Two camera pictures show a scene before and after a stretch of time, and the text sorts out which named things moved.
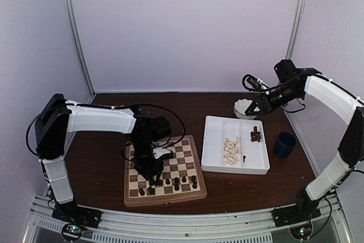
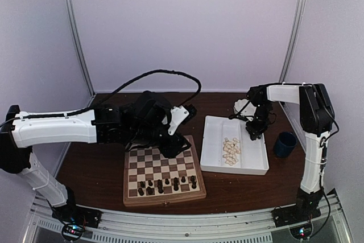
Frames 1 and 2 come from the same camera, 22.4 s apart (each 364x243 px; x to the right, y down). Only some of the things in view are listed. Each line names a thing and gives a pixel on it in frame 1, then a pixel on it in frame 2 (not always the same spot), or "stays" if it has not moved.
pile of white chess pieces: (232, 149) stays
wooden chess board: (182, 174) stays
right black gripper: (263, 101) -> (259, 131)
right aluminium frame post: (299, 15) stays
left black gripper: (148, 171) -> (174, 148)
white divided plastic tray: (232, 145) stays
